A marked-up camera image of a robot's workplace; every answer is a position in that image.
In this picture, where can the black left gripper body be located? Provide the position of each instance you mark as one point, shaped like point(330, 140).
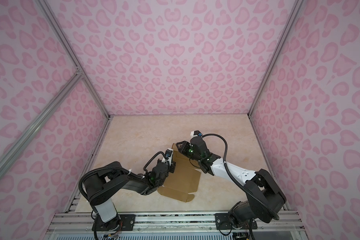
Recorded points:
point(171, 168)

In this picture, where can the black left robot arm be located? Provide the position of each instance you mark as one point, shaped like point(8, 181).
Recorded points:
point(98, 186)

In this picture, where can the aluminium corner post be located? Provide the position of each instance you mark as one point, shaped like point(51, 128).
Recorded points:
point(52, 20)
point(285, 34)

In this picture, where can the brown cardboard paper box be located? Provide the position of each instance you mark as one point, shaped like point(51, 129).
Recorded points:
point(184, 182)

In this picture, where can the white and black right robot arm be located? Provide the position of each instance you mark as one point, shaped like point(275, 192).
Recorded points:
point(264, 196)

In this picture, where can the aluminium back left corner post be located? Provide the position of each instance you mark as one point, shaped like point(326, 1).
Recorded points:
point(52, 20)

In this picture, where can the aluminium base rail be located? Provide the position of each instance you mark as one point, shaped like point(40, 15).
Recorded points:
point(193, 225)

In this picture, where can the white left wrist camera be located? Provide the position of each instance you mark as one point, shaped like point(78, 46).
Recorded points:
point(168, 156)

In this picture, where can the aluminium diagonal left wall bar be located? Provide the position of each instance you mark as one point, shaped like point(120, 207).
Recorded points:
point(10, 156)

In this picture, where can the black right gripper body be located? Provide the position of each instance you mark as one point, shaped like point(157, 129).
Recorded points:
point(191, 153)

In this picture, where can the aluminium back right corner post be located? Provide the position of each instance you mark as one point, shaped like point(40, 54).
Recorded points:
point(285, 34)

